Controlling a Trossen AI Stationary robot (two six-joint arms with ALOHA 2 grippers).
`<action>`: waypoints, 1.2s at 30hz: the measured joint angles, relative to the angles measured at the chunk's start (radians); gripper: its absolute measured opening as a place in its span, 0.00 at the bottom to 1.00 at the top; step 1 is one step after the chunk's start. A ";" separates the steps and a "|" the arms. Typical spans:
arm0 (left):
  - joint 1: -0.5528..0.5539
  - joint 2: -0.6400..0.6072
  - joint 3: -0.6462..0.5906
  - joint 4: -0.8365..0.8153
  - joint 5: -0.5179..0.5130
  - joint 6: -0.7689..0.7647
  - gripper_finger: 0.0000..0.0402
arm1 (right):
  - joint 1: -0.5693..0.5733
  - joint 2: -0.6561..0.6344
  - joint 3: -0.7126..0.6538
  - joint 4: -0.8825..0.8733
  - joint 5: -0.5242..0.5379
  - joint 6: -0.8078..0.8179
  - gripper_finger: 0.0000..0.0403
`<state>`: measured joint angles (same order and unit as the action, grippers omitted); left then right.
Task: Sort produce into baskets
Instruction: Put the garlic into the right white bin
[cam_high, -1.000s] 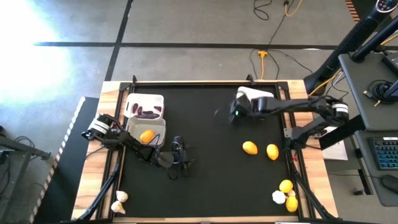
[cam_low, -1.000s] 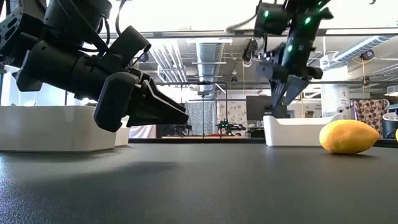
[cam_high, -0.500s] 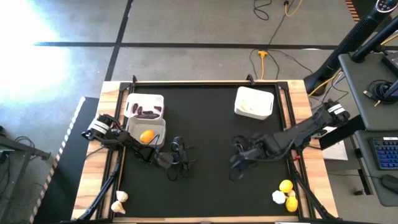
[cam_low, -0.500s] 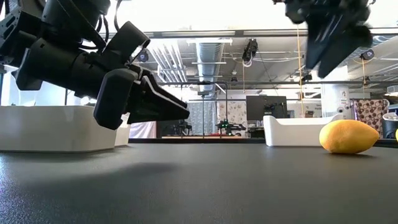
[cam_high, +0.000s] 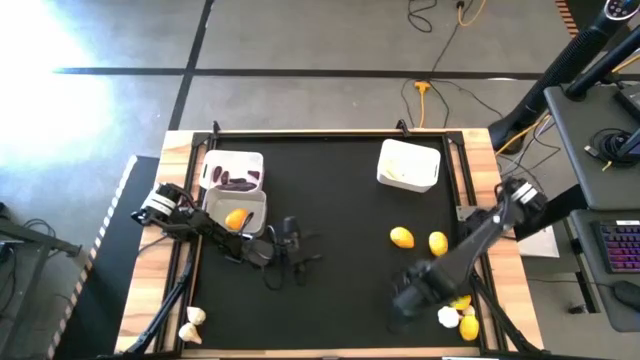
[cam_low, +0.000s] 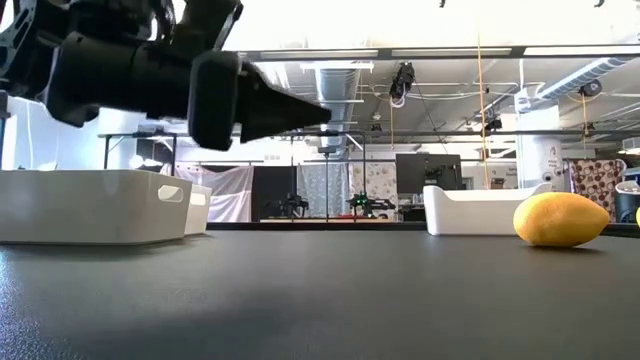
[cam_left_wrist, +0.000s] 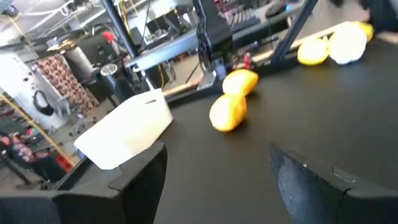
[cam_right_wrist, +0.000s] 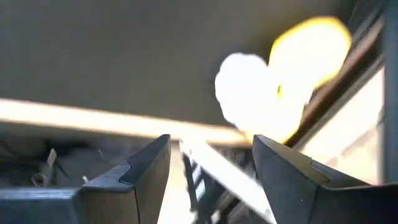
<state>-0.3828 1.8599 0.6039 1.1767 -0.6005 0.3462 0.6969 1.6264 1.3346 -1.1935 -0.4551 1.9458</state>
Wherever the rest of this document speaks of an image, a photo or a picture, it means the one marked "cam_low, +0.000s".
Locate white ceiling pipes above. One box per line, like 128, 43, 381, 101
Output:
244, 62, 304, 109

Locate overhead rig beam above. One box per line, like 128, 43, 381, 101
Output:
222, 46, 640, 64

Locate black monitor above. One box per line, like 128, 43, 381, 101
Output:
395, 153, 463, 196

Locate white round column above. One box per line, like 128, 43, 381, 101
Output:
516, 104, 567, 201

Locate black trash bin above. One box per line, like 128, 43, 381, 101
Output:
613, 179, 640, 224

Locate brown polka dot curtain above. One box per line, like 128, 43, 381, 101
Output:
568, 158, 628, 222

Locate yellow hanging rope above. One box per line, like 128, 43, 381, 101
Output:
473, 0, 491, 192

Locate silver ventilation duct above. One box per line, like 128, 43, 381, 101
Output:
313, 67, 362, 151

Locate white draped sheet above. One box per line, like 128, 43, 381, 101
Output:
159, 163, 255, 224

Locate cream floral curtain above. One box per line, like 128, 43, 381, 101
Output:
348, 162, 400, 211

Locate distant black metal frame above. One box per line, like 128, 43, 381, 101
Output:
98, 130, 367, 224

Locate black backdrop panel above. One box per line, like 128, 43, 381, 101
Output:
251, 165, 300, 223

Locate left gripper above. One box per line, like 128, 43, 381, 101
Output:
132, 42, 333, 152

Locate black hanging cable reel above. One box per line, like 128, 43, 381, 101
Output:
388, 61, 417, 109

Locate white plastic basket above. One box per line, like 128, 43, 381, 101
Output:
0, 168, 194, 246
422, 181, 554, 237
183, 184, 214, 236

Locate round black ceiling reel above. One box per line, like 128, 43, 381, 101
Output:
578, 78, 604, 99

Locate yellow mango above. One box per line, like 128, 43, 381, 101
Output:
512, 191, 612, 249

